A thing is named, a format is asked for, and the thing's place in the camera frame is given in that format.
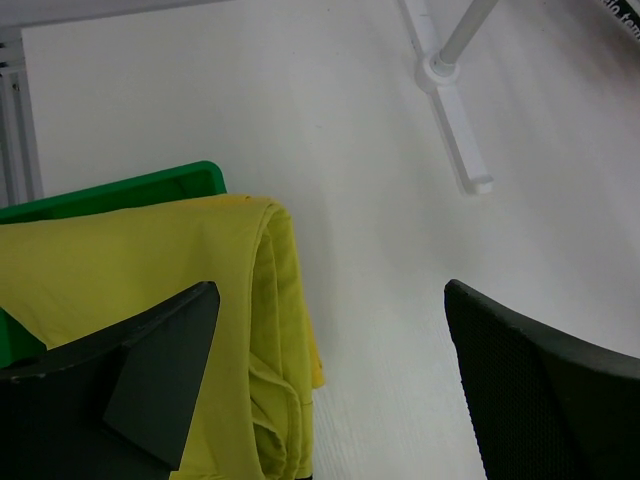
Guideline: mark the metal clothes rack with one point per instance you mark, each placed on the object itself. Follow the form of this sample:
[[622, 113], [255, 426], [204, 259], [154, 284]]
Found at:
[[436, 73]]

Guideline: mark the aluminium corner frame profile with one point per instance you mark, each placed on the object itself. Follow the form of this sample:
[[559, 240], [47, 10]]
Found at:
[[20, 170]]

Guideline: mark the green plastic tray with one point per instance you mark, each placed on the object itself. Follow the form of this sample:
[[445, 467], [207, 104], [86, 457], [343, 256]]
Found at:
[[194, 180]]

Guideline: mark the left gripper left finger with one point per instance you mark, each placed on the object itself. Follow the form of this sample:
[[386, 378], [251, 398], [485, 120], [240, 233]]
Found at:
[[115, 404]]

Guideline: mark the black white printed trousers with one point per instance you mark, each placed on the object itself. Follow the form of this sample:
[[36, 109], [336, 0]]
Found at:
[[626, 16]]

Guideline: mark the lime yellow trousers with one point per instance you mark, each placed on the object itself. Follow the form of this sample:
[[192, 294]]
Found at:
[[254, 414]]

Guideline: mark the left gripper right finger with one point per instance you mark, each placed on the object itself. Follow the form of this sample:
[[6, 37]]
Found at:
[[543, 404]]

